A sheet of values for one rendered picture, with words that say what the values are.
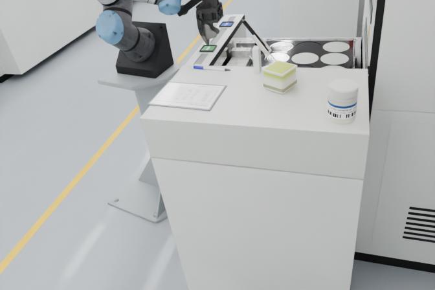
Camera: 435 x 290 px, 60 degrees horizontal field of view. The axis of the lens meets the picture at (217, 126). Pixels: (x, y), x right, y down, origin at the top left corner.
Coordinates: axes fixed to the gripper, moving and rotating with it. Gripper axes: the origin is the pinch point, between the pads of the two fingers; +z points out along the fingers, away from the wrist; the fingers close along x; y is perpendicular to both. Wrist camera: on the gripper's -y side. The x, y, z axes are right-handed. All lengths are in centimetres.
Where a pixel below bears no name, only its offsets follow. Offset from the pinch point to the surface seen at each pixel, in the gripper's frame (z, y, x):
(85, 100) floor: 99, -164, 105
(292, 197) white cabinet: 27, 40, -50
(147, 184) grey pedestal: 97, -57, 14
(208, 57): 3.1, 3.3, -7.8
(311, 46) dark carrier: 9.3, 38.0, 17.3
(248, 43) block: 8.6, 12.0, 18.3
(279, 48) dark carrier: 9.3, 25.8, 15.2
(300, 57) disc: 9.2, 34.9, 6.7
